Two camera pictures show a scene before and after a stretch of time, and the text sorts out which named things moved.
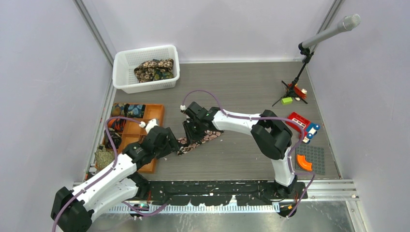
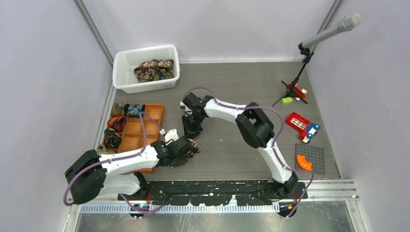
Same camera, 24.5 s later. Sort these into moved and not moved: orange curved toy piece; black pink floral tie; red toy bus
Moved: black pink floral tie
Not moved: red toy bus; orange curved toy piece
